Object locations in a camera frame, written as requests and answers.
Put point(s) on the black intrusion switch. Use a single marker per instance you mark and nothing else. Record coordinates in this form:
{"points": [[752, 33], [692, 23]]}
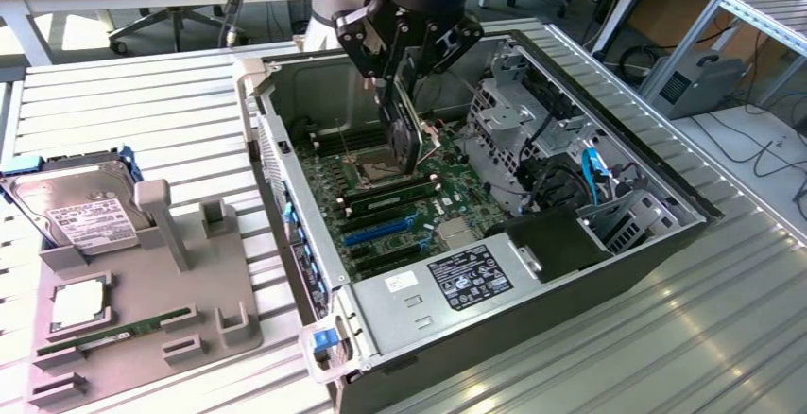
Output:
{"points": [[284, 146]]}

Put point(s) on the perforated metal disk bay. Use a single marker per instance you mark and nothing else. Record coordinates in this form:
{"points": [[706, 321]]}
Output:
{"points": [[504, 173]]}

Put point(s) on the metal socket cover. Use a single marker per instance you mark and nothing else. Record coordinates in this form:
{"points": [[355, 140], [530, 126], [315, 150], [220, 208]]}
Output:
{"points": [[433, 137]]}

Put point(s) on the grey computer tower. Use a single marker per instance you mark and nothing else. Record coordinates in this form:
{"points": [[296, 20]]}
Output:
{"points": [[699, 83]]}

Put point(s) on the black slanted stand pole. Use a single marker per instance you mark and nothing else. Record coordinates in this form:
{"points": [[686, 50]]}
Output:
{"points": [[634, 5]]}

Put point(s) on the silver chipset heatsink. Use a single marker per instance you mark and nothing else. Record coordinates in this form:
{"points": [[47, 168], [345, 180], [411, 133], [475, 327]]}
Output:
{"points": [[459, 234]]}

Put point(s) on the silver power supply unit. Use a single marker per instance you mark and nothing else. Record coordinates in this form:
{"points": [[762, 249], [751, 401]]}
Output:
{"points": [[403, 310]]}

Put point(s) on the grey parts rack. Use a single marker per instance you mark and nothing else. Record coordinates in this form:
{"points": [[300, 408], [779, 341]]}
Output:
{"points": [[144, 300]]}

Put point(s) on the graphics card with metal bracket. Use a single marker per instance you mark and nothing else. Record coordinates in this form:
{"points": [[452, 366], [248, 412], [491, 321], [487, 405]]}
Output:
{"points": [[403, 144]]}

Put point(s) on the black open PC case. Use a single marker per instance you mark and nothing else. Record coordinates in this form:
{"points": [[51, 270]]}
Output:
{"points": [[504, 338]]}

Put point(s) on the thin locking lever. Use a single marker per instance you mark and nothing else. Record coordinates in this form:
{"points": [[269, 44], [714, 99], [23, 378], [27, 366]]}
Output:
{"points": [[344, 140]]}

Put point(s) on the green RAM stick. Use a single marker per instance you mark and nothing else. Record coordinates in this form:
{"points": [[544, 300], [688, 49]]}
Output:
{"points": [[144, 326]]}

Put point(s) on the aluminium slat side table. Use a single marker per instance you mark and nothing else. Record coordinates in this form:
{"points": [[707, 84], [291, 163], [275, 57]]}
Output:
{"points": [[772, 14]]}

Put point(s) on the grey metal disk bay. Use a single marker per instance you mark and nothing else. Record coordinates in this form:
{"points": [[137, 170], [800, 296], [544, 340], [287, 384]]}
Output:
{"points": [[630, 225]]}

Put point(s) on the blue case latch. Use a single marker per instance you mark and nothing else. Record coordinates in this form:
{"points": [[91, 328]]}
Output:
{"points": [[324, 340]]}

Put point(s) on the black RAM slot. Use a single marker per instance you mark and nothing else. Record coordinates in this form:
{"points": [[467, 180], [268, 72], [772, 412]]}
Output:
{"points": [[333, 150], [333, 144], [333, 132], [333, 138]]}

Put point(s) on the CPU socket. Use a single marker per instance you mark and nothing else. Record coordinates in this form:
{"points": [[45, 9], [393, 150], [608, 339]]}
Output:
{"points": [[368, 173]]}

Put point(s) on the black plastic air shroud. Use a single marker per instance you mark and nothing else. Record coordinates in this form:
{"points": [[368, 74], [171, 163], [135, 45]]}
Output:
{"points": [[555, 244]]}

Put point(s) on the large light blue slot latch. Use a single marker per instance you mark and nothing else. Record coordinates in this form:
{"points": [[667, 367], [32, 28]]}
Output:
{"points": [[288, 219]]}

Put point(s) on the hard disk in blue carrier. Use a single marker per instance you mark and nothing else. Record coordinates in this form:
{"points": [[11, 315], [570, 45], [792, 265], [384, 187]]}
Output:
{"points": [[69, 201]]}

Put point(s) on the green motherboard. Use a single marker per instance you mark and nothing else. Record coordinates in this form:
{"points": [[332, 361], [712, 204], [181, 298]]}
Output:
{"points": [[317, 170]]}

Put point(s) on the office chair with star base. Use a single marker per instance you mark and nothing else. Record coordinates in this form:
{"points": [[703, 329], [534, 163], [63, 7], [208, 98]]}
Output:
{"points": [[176, 19]]}

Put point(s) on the black expansion slot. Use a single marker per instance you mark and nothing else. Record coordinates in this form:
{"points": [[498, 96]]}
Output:
{"points": [[384, 255], [375, 219]]}

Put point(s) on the silver CPU chip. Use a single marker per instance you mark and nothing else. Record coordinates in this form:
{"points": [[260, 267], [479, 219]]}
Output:
{"points": [[79, 303]]}

